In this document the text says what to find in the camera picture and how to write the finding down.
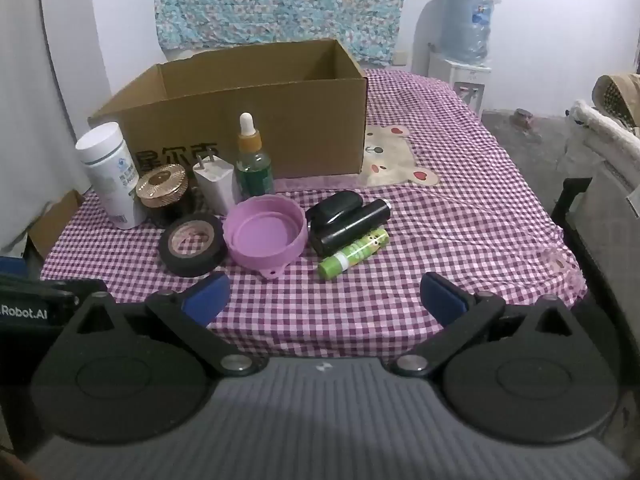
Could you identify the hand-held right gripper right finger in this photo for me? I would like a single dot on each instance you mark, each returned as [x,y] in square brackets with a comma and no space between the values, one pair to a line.
[442,297]

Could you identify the dark jar with gold lid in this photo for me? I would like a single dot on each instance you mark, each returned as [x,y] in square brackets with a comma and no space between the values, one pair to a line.
[162,185]

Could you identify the white charger plug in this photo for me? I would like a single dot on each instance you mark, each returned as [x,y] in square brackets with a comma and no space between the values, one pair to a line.
[215,185]

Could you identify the black cylindrical bottle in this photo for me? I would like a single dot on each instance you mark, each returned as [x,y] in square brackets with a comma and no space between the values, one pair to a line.
[350,230]

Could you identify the small black case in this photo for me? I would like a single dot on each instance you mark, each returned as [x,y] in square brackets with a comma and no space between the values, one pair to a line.
[335,207]

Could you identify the white water dispenser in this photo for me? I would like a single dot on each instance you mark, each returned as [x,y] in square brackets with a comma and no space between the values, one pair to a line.
[470,80]

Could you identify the purple checkered bear tablecloth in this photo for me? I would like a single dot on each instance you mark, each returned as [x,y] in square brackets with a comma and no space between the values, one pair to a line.
[450,220]

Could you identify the brown cardboard box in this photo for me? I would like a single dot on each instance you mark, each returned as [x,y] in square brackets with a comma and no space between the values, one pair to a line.
[300,125]

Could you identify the blue floral wall cloth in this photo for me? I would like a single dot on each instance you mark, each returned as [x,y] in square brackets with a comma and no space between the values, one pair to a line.
[275,5]

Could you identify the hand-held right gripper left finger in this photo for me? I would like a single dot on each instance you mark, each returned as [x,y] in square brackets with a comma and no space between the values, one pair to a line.
[205,297]

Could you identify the pink collapsible bowl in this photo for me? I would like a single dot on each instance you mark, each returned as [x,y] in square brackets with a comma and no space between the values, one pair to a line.
[294,240]

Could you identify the green tube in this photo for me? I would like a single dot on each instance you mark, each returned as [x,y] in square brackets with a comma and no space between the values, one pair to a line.
[350,255]

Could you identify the white plastic bottle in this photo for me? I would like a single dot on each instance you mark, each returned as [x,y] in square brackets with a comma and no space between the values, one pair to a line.
[112,180]

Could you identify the blue water jug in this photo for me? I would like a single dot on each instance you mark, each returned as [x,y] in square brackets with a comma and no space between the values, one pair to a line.
[462,25]

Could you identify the white fleece chair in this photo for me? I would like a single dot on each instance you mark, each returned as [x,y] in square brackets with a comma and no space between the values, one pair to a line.
[595,130]

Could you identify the black tape roll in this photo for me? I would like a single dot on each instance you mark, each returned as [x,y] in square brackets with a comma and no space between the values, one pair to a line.
[171,256]

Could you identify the beige patterned cushion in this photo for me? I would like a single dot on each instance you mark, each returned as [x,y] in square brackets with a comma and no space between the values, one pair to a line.
[617,97]

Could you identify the green glass dropper bottle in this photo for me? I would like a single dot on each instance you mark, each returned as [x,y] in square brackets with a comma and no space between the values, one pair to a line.
[255,170]

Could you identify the small open cardboard box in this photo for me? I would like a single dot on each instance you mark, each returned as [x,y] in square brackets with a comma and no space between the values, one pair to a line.
[55,225]

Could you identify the small brown floor object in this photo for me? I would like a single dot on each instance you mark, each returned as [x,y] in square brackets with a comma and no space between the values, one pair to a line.
[522,119]

